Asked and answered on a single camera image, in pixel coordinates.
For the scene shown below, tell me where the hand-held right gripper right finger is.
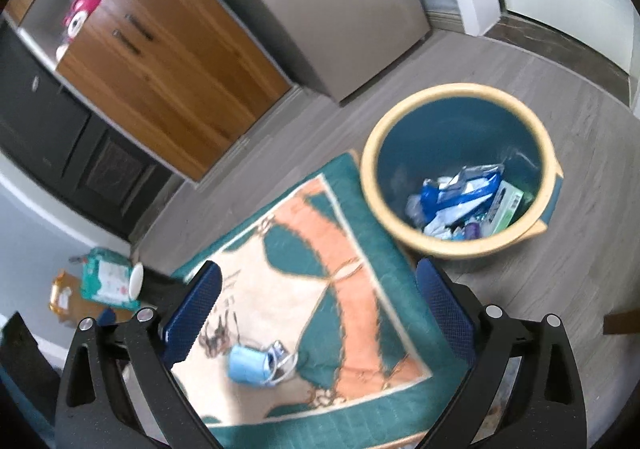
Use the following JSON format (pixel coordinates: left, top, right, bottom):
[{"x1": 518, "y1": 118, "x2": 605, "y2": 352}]
[{"x1": 416, "y1": 256, "x2": 588, "y2": 449}]

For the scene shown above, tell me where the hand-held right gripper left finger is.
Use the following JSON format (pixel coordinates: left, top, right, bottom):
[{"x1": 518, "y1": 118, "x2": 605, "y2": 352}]
[{"x1": 55, "y1": 260, "x2": 223, "y2": 449}]

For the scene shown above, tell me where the black cup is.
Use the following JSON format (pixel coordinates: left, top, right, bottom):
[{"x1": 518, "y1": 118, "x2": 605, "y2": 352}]
[{"x1": 129, "y1": 263, "x2": 183, "y2": 307}]

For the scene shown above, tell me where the blue face mask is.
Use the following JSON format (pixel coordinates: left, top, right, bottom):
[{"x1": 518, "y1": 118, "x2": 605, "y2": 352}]
[{"x1": 227, "y1": 340, "x2": 301, "y2": 387}]

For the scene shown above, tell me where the blue white packet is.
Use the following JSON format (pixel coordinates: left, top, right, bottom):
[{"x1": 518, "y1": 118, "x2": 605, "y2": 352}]
[{"x1": 406, "y1": 164, "x2": 505, "y2": 230}]

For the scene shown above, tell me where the blue bucket with yellow rim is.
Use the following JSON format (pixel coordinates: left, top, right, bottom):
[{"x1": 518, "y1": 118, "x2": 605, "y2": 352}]
[{"x1": 360, "y1": 83, "x2": 565, "y2": 262}]

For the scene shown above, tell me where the teal diaper pack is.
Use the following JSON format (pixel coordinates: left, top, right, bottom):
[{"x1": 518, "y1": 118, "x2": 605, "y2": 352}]
[{"x1": 80, "y1": 248, "x2": 138, "y2": 304}]

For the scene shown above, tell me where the teal orange printed mat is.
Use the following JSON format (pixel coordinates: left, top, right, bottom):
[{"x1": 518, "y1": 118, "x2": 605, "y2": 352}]
[{"x1": 170, "y1": 151, "x2": 481, "y2": 449}]

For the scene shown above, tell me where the brown wooden furniture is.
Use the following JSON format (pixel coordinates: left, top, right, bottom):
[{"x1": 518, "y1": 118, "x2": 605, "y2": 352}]
[{"x1": 602, "y1": 311, "x2": 640, "y2": 336}]

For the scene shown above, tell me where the dark entry door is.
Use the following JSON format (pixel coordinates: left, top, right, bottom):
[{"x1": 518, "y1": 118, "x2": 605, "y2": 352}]
[{"x1": 0, "y1": 21, "x2": 176, "y2": 242}]

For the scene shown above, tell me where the wooden cabinet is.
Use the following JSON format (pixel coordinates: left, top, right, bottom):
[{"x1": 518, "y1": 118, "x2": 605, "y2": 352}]
[{"x1": 2, "y1": 0, "x2": 301, "y2": 184}]

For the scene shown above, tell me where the beige refrigerator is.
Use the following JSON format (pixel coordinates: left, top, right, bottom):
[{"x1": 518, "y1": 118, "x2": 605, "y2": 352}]
[{"x1": 170, "y1": 0, "x2": 433, "y2": 104}]

